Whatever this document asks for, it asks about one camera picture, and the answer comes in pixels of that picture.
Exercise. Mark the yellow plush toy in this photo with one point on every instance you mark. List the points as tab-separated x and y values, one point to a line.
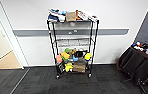
68	67

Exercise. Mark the orange pack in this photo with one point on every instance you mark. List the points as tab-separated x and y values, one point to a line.
78	16

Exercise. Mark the small blue toy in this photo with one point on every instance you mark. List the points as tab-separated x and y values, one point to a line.
75	58

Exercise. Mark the green toy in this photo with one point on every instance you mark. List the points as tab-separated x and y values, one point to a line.
67	50

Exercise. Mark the white box with large print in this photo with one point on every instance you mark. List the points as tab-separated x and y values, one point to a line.
93	18

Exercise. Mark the small goods on side table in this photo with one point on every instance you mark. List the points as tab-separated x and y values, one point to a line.
141	47

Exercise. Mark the white door frame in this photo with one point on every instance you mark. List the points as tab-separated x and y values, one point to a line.
15	40

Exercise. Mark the white pouch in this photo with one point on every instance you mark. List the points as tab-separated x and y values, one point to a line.
61	18

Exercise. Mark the black pack with grey print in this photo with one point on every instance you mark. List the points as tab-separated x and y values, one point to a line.
61	67

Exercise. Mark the brown plush toy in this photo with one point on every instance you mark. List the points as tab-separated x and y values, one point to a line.
72	52

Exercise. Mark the orange yellow toy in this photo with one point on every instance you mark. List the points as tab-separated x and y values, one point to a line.
65	55

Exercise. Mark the white box with dark stripes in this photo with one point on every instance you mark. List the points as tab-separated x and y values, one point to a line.
84	15

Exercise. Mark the grey striped flat pack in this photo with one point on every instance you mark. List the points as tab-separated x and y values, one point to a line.
54	11

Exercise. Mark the light blue toy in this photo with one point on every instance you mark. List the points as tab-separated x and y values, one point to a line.
63	12

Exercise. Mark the brown cardboard box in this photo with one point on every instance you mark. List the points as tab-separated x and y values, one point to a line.
70	16

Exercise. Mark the pink toy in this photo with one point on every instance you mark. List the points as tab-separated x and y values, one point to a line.
59	59

